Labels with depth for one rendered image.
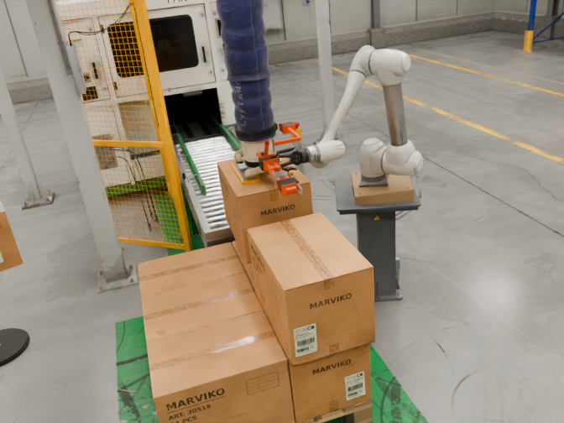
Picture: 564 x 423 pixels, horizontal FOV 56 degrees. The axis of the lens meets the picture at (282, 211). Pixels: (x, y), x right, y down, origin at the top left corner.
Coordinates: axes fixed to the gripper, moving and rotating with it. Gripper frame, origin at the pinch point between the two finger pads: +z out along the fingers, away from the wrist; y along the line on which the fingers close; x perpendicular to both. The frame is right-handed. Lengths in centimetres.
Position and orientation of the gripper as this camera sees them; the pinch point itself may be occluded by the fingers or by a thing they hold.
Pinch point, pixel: (270, 163)
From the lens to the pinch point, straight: 276.4
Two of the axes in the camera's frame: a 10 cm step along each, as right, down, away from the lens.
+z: -9.5, 2.2, -2.3
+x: -3.0, -3.9, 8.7
